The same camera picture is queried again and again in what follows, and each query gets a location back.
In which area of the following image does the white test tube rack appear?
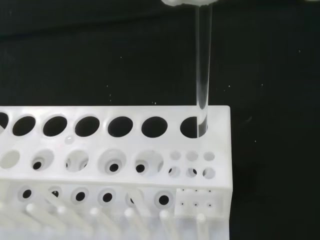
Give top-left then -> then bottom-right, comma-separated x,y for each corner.
0,105 -> 232,240

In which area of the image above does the black bench cloth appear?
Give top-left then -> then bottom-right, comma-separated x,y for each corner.
0,0 -> 320,240

